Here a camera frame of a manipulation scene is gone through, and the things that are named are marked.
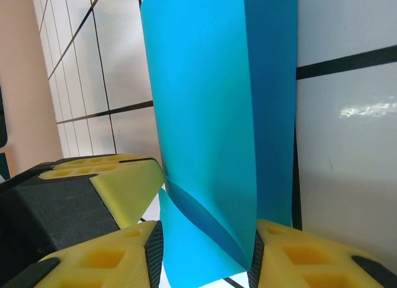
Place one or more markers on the blue paper sheet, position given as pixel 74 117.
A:
pixel 201 98

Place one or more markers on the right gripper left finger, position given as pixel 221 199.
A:
pixel 93 263

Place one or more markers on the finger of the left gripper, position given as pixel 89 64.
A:
pixel 62 207
pixel 93 160

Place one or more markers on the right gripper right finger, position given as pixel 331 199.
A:
pixel 310 260

